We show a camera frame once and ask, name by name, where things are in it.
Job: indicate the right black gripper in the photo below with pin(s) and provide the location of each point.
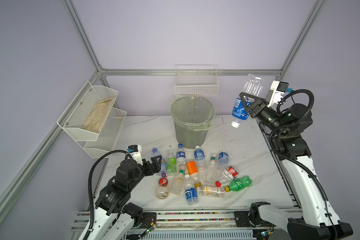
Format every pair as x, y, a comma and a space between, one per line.
258, 107

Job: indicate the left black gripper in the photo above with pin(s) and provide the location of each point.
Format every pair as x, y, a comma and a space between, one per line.
156, 167

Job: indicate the large blue label bottle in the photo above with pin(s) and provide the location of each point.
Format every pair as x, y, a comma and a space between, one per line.
157, 153

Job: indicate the green lime label bottle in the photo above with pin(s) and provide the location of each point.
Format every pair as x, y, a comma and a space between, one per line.
172, 164

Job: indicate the blue label clear bottle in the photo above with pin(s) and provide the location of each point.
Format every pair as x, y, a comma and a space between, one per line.
253, 86

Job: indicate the green collar tea bottle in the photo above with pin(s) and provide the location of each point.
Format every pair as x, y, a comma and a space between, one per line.
212, 170

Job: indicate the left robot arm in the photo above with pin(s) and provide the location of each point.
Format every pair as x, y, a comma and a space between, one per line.
117, 195

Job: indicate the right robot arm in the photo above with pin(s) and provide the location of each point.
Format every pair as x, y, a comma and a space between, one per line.
300, 168

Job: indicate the green plastic bin liner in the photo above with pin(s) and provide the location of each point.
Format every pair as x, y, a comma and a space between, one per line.
193, 113

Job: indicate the grey mesh waste bin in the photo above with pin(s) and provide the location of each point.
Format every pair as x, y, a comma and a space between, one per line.
188, 138

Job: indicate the pepsi blue label bottle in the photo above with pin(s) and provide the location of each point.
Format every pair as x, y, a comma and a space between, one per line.
181, 156

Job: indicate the green cap clear bottle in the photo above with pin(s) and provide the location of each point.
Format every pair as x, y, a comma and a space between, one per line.
178, 182

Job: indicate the orange label bottle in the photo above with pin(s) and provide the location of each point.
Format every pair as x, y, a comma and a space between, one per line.
193, 171

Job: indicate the blue label water bottle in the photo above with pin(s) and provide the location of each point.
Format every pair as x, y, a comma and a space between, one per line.
200, 158

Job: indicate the blue label front bottle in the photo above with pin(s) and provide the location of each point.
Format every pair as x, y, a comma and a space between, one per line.
190, 191

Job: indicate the lower white mesh shelf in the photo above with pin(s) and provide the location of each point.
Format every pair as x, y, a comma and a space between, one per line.
109, 135

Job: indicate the white mesh shelf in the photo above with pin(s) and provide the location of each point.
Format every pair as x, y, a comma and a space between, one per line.
109, 135
86, 117

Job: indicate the yellow cap clear bottle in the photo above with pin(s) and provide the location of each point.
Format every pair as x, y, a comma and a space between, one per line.
209, 191

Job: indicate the small blue label bottle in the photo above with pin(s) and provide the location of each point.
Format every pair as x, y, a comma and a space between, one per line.
223, 160

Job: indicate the red cap crushed bottle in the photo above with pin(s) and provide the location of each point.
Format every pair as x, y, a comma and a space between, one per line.
226, 176

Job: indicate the beige cloth in shelf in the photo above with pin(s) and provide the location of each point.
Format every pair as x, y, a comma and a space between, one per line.
98, 115

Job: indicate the green soda bottle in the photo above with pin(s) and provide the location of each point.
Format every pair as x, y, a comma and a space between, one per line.
239, 184

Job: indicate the upper white mesh shelf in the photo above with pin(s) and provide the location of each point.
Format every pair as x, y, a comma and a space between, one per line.
86, 117

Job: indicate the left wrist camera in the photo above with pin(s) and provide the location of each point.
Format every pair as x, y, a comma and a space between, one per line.
135, 152

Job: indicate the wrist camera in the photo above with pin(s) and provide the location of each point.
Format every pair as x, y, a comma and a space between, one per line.
277, 91
135, 152

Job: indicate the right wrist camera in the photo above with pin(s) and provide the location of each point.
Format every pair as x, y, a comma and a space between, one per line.
277, 91

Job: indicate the aluminium front rail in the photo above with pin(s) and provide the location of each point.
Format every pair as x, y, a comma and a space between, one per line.
193, 224

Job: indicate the white wire wall basket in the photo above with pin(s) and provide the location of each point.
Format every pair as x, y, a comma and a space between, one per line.
196, 80

